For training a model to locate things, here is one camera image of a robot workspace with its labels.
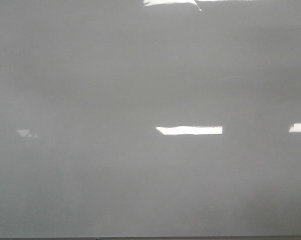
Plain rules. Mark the white glossy whiteboard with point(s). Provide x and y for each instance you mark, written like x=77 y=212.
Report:
x=124 y=120

